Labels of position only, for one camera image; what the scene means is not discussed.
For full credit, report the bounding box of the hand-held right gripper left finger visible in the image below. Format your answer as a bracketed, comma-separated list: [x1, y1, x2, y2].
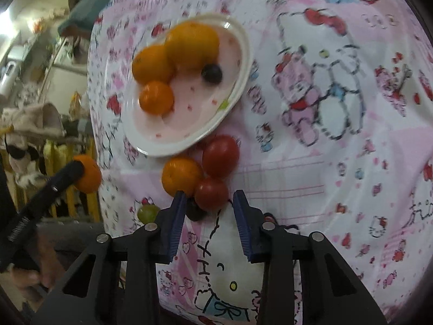
[34, 190, 189, 325]

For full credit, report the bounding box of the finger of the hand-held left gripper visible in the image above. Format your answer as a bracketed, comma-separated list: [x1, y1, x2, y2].
[25, 160, 86, 218]

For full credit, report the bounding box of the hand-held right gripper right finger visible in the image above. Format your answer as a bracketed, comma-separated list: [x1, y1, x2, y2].
[233, 190, 387, 325]

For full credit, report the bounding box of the dark purple grape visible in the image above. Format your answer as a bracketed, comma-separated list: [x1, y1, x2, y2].
[186, 198, 208, 222]

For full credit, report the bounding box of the small orange mandarin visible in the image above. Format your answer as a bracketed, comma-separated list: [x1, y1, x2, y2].
[139, 80, 175, 116]
[72, 154, 102, 193]
[161, 157, 204, 197]
[131, 45, 175, 85]

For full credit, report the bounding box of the red cherry tomato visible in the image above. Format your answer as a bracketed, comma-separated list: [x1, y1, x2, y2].
[202, 135, 241, 179]
[194, 177, 230, 210]

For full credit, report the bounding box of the pink speckled plate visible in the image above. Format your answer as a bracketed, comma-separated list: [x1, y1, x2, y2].
[121, 14, 254, 158]

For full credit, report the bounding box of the dark blueberry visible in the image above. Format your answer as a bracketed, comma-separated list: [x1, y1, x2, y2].
[201, 64, 224, 85]

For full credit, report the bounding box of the large orange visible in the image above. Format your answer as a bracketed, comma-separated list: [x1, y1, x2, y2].
[165, 21, 220, 73]

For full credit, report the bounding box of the person's left hand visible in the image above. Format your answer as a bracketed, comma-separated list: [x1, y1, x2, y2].
[13, 233, 65, 290]

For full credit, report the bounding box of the green grape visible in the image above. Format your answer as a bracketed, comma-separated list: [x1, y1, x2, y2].
[137, 203, 160, 225]

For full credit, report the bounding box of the beige cloth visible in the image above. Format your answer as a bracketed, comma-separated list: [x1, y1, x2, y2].
[0, 103, 67, 139]

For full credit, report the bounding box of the pink cartoon printed blanket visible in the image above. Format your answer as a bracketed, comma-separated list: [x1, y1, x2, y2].
[86, 0, 433, 325]

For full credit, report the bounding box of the blue cushion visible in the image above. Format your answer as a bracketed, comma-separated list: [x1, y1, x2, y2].
[57, 0, 117, 38]

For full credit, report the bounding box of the yellow frame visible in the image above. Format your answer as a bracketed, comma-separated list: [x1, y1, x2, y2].
[42, 139, 100, 220]

